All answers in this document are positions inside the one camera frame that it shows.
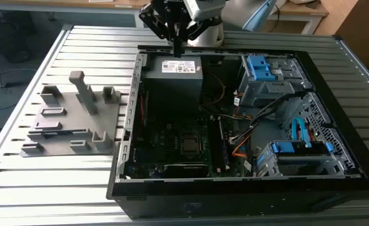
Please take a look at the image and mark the grey metal disk bay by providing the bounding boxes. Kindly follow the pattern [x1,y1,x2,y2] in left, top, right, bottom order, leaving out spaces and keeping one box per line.
[254,141,358,177]

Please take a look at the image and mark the black graphics card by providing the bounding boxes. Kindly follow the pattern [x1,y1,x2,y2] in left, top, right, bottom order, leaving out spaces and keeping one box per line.
[163,163,210,178]

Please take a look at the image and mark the green motherboard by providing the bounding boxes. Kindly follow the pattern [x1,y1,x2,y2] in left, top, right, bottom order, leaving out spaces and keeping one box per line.
[130,115,254,178]

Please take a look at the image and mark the grey parts rack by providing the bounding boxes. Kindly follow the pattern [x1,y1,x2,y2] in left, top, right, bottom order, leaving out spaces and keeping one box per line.
[18,70,131,158]

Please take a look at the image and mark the silver CPU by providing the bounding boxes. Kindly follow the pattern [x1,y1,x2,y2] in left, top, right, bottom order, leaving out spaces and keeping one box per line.
[179,134,200,156]

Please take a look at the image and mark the grey metal drive cage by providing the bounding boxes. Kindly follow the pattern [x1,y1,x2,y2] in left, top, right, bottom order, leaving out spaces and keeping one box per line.
[236,55,314,109]

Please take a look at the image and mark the grey power supply unit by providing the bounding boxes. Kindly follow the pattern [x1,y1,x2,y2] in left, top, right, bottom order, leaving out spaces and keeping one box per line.
[143,56,203,111]

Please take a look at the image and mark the wooden desk white frame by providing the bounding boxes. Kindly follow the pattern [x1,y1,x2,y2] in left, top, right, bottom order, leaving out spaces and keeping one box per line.
[0,0,154,28]
[265,0,329,35]

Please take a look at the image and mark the blue floor cable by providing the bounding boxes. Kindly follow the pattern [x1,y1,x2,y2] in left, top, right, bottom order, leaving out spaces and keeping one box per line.
[0,68,37,112]

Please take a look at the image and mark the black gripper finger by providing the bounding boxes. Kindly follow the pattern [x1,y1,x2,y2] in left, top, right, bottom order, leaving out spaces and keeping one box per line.
[138,3,179,58]
[178,8,223,58]

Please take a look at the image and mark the black PC case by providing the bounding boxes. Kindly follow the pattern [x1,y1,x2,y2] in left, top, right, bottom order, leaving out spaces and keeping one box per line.
[105,44,369,221]

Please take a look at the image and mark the brown wooden cabinet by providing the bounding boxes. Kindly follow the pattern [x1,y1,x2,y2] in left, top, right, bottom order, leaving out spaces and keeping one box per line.
[333,0,369,69]

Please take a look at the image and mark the orange wires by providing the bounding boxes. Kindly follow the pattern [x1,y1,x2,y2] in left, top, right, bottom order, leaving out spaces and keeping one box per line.
[231,141,251,158]

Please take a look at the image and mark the blue data wire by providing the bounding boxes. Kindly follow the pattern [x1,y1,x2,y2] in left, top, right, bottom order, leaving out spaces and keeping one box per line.
[291,117,313,148]

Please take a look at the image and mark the black wire bundle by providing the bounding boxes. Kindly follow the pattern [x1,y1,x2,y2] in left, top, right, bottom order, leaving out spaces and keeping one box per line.
[231,93,307,142]

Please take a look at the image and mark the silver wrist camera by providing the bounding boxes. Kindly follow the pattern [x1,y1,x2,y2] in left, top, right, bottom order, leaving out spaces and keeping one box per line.
[183,0,227,23]

